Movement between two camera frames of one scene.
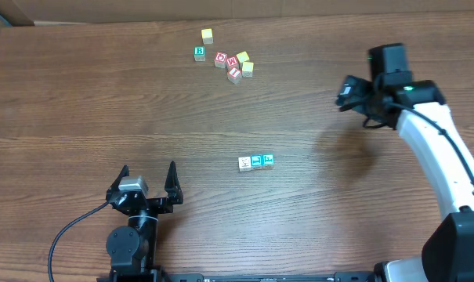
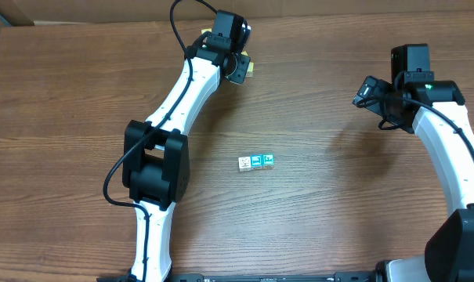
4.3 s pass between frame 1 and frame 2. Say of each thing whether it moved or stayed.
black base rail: stayed
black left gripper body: moved
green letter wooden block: stayed
